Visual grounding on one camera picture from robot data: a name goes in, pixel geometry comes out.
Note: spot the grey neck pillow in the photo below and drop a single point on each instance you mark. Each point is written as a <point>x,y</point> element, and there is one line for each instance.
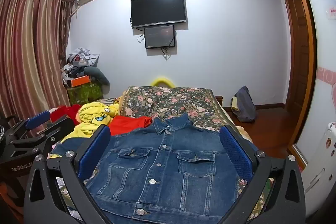
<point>99,74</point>

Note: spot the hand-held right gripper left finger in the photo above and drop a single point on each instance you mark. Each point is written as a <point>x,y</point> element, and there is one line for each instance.
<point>94,151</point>

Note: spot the white cabinet with stickers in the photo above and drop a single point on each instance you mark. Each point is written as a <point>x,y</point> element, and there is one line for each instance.
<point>320,161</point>

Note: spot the red cloth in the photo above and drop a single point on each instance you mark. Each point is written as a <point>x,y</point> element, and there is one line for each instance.
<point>68,111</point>

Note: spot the pile of clutter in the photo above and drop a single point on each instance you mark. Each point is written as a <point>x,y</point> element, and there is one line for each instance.
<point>78,61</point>

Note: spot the brown wooden door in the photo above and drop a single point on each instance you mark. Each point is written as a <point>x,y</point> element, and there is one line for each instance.
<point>296,50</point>

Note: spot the black wall television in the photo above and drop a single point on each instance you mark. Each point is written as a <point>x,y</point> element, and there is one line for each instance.
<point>158,9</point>

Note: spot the blue denim jacket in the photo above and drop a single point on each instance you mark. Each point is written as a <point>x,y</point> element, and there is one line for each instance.
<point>168,163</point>

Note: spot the grey-blue bag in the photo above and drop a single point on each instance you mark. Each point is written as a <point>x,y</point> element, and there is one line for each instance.
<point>245,106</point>

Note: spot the red garment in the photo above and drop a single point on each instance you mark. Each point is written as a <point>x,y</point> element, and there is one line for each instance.
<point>126,124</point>

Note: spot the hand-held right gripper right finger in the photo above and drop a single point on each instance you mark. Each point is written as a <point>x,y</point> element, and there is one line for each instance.
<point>236,151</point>

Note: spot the striped red curtain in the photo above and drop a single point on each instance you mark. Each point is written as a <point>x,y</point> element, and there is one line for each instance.
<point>29,50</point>

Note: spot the small black monitor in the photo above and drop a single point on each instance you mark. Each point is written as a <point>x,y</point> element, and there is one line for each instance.
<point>159,36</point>

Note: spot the yellow printed garment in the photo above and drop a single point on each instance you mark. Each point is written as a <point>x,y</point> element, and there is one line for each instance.
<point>92,119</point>

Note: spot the orange box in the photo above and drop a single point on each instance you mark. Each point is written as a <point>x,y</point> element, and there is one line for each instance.
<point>80,81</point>

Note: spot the green floral cloth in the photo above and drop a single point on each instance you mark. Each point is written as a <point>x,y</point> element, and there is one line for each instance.
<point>85,94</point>

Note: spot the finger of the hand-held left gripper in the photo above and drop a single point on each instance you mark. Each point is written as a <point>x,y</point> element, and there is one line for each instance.
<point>38,119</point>
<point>60,127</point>

